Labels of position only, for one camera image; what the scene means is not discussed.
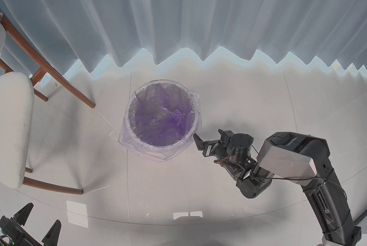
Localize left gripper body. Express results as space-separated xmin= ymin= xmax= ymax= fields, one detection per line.
xmin=0 ymin=215 xmax=43 ymax=246

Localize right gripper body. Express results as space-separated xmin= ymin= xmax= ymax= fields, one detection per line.
xmin=202 ymin=138 xmax=230 ymax=161

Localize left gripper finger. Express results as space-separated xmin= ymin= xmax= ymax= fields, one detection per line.
xmin=41 ymin=219 xmax=62 ymax=246
xmin=13 ymin=202 xmax=34 ymax=226

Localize purple plastic bag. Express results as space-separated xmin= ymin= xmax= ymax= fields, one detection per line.
xmin=118 ymin=79 xmax=203 ymax=163

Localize white trash bin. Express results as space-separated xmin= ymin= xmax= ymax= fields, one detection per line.
xmin=126 ymin=80 xmax=200 ymax=151

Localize wooden chair white cushions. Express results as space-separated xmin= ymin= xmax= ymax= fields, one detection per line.
xmin=0 ymin=11 xmax=96 ymax=195

